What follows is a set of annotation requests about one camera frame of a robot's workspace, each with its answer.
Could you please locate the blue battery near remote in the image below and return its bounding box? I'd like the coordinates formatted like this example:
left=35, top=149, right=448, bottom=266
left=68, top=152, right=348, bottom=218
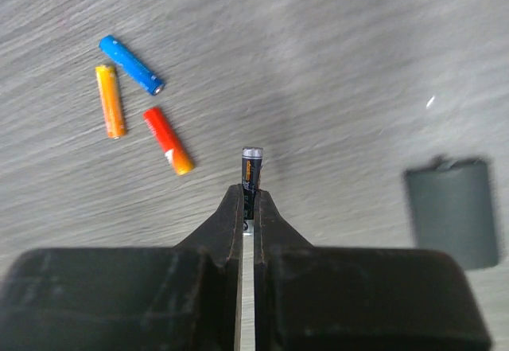
left=99, top=35, right=165, bottom=96

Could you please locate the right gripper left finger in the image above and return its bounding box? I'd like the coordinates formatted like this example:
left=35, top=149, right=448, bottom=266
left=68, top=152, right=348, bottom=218
left=1, top=185, right=243, bottom=350

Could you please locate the red orange battery near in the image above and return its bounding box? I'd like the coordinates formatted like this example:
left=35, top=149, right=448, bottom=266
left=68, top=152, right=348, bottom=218
left=143, top=107, right=195, bottom=176

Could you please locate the black remote battery cover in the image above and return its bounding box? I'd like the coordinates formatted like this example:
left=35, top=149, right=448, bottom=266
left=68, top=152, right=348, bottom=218
left=404, top=158, right=501, bottom=271

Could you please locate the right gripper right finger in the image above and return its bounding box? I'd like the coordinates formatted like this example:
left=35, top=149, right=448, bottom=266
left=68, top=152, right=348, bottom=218
left=254, top=191, right=493, bottom=350

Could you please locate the black battery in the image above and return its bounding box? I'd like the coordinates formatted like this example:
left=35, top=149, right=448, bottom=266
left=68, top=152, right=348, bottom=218
left=242, top=146, right=263, bottom=236

